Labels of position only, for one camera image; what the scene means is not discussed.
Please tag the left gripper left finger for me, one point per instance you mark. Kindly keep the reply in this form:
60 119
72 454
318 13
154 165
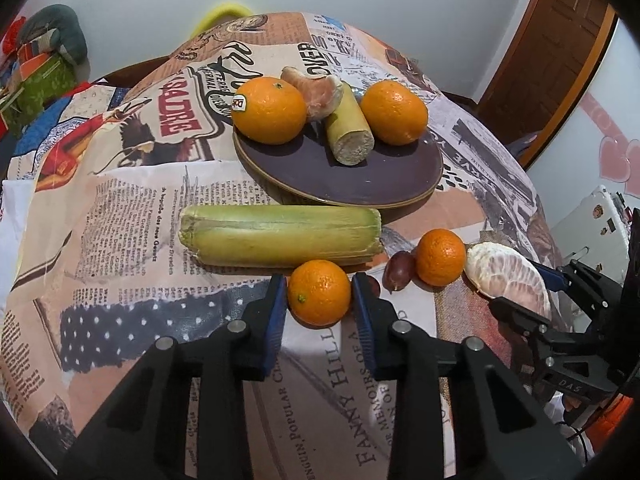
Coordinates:
139 431

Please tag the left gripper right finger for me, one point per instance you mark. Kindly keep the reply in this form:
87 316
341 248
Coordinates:
500 432

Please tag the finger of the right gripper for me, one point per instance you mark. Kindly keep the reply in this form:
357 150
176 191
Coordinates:
554 280
521 320

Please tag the peeled pomelo segment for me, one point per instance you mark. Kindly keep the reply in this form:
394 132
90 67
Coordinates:
496 271

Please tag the small mandarin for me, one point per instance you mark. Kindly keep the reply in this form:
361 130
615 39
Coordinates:
440 257
319 293

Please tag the green sugarcane piece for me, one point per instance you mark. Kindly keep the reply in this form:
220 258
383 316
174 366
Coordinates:
280 236

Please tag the yellow sugarcane piece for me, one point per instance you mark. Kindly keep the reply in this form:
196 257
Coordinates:
348 132

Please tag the pomelo segment with rind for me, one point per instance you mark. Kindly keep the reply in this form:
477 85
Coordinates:
322 94

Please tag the large orange with sticker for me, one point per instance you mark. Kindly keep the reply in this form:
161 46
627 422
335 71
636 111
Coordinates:
268 110

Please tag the dark red jujube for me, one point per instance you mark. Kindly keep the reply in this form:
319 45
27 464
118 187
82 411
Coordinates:
399 271

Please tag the white sliding wardrobe door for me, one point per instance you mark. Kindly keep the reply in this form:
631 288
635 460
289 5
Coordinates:
598 144

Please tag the newspaper print tablecloth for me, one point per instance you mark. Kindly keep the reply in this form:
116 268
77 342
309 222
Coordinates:
146 218

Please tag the wooden door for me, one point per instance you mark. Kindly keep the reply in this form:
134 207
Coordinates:
549 63

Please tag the dark purple plate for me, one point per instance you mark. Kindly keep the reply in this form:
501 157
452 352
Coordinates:
390 177

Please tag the patchwork quilt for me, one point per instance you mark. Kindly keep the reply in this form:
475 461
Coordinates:
21 153

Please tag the yellow foam tube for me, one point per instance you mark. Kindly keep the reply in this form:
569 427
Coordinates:
223 12

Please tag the grey plush pillow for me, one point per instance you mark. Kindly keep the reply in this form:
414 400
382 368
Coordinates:
53 29

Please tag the red plastic bag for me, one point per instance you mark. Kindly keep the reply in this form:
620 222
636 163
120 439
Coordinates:
9 42

